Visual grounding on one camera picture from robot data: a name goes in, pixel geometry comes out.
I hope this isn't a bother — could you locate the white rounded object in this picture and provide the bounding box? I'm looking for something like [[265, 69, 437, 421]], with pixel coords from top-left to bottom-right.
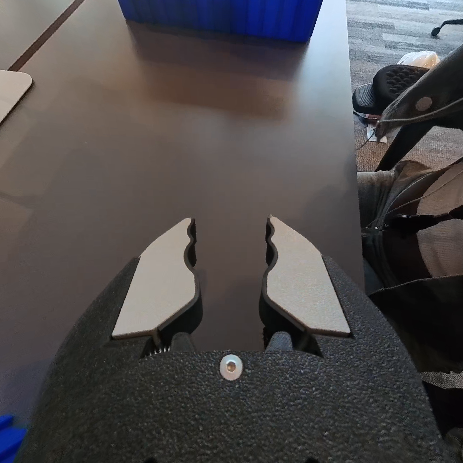
[[397, 51, 443, 70]]

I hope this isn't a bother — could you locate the grey flat pad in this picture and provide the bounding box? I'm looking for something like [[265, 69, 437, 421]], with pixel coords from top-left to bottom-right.
[[0, 69, 33, 126]]

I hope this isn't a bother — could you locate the black riveted strap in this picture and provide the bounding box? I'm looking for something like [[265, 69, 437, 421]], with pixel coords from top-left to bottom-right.
[[376, 46, 463, 131]]

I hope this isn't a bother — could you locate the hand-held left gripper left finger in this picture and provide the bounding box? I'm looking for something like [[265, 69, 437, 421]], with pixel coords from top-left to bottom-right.
[[111, 218, 203, 346]]

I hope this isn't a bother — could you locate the black chair base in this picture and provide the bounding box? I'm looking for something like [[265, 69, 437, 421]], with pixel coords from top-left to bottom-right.
[[430, 18, 463, 37]]

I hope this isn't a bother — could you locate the black metal leg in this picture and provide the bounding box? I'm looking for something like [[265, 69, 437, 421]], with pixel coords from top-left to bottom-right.
[[374, 121, 437, 173]]

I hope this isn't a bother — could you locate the blue ribbed plastic bin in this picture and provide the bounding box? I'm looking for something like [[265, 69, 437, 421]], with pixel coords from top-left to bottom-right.
[[117, 0, 324, 44], [0, 414, 29, 463]]

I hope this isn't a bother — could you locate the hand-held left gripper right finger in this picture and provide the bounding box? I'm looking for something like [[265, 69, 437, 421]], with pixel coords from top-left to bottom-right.
[[258, 215, 352, 336]]

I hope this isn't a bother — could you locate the person's grey clothing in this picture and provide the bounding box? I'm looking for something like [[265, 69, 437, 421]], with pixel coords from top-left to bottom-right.
[[356, 159, 463, 438]]

